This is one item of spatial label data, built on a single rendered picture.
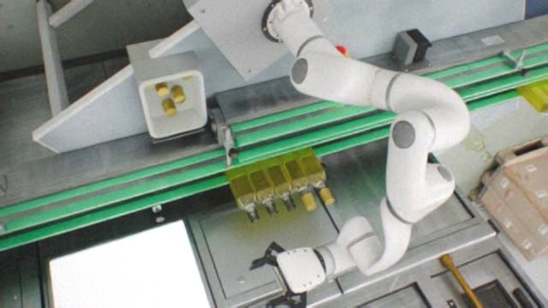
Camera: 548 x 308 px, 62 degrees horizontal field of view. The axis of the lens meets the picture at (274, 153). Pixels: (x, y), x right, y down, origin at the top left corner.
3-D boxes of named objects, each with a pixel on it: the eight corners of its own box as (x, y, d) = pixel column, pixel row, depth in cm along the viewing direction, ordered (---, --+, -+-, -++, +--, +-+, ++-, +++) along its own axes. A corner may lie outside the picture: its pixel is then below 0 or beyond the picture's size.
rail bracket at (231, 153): (217, 150, 144) (229, 180, 137) (214, 112, 131) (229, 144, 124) (226, 147, 145) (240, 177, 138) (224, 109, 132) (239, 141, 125)
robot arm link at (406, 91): (380, 74, 91) (443, 85, 80) (422, 71, 99) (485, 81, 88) (372, 140, 95) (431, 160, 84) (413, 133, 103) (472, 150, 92)
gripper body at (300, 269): (322, 287, 112) (284, 303, 106) (303, 251, 117) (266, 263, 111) (336, 275, 107) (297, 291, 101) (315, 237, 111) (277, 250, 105)
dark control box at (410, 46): (390, 50, 161) (403, 65, 157) (396, 32, 155) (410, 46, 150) (410, 45, 164) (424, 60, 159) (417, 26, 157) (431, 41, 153)
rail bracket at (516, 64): (495, 55, 166) (521, 79, 158) (504, 38, 160) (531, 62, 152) (504, 52, 167) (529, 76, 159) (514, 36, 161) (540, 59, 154)
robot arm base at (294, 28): (255, 6, 118) (281, 40, 109) (297, -21, 117) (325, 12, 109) (275, 45, 131) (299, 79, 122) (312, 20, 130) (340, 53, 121)
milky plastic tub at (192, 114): (145, 120, 141) (151, 140, 136) (130, 63, 124) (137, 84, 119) (199, 106, 146) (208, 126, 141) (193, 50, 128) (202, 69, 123)
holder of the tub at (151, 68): (148, 130, 145) (153, 148, 141) (131, 62, 124) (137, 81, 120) (200, 117, 150) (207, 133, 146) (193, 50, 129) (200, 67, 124)
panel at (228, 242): (46, 263, 138) (58, 377, 119) (43, 258, 136) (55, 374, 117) (316, 179, 163) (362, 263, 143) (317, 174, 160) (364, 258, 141)
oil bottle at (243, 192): (219, 162, 150) (241, 215, 138) (218, 151, 146) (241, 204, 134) (235, 156, 152) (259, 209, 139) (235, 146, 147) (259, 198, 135)
